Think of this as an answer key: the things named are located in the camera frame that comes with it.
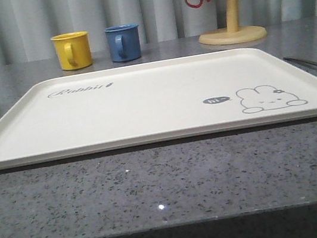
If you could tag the silver metal fork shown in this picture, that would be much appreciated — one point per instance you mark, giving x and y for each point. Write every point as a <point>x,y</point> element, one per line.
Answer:
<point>300,61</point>

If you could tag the grey pleated curtain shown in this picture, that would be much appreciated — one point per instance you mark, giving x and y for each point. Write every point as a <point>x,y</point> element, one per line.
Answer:
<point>27,26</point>

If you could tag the yellow enamel mug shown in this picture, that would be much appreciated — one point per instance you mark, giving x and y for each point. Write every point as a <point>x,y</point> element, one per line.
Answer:
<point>73,50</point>

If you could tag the wooden mug tree stand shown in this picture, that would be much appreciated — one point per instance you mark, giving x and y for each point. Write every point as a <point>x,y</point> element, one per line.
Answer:
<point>233,33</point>

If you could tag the blue enamel mug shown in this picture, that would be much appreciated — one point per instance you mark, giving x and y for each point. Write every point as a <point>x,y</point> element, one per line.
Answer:
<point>123,42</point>

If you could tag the cream rabbit serving tray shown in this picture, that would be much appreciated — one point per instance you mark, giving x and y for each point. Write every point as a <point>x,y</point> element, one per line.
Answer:
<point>176,98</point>

